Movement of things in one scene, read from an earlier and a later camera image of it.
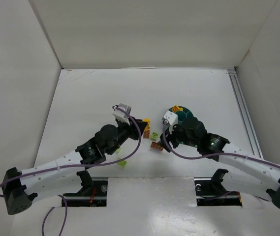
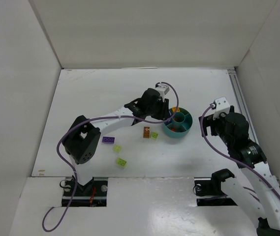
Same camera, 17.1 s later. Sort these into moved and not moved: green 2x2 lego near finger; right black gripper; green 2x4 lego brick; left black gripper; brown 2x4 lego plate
Moved: right black gripper; left black gripper
Not moved: brown 2x4 lego plate; green 2x4 lego brick; green 2x2 lego near finger
